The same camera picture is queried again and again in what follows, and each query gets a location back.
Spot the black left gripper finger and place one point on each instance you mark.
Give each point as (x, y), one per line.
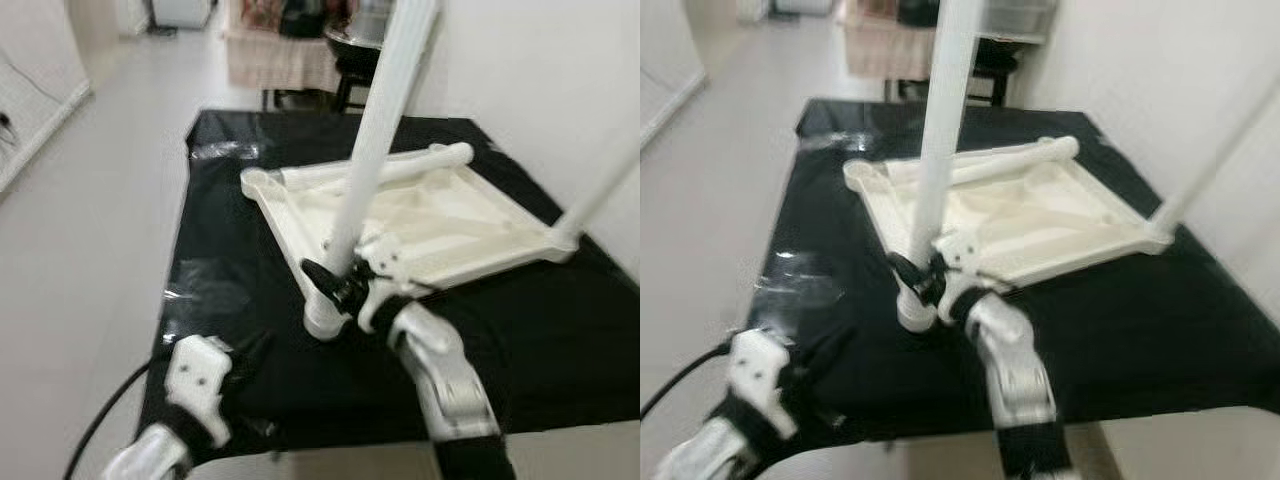
(252, 352)
(828, 350)

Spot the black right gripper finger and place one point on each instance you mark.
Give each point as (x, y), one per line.
(908, 272)
(322, 280)

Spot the white plastic table top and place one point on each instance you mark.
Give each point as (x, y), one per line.
(1040, 215)
(450, 225)

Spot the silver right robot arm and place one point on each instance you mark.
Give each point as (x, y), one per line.
(445, 370)
(1015, 365)

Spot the clear plastic sheet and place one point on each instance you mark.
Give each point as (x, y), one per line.
(205, 290)
(225, 150)
(835, 140)
(800, 280)

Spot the black tablecloth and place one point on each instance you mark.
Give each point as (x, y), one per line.
(1150, 330)
(540, 330)

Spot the black round stool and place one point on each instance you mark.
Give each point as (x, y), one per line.
(992, 70)
(358, 75)

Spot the beige cloth covered table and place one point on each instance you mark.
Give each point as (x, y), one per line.
(280, 60)
(890, 50)

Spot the black bag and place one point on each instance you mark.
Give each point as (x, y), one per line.
(920, 10)
(305, 18)

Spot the clear plastic storage box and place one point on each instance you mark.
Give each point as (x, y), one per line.
(1020, 18)
(372, 18)

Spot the red patterned box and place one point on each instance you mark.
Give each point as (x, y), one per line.
(262, 12)

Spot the white cabinet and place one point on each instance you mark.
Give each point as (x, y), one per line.
(805, 6)
(182, 10)

